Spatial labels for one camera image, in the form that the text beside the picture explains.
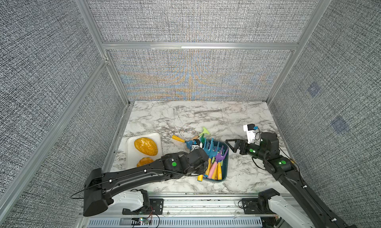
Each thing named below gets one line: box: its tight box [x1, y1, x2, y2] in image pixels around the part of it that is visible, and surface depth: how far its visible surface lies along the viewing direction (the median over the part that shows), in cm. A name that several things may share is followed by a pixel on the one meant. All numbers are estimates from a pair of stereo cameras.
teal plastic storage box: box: [202, 140, 230, 183], surface depth 84 cm
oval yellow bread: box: [133, 137, 159, 157], surface depth 92 cm
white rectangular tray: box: [126, 132, 163, 171], surface depth 96 cm
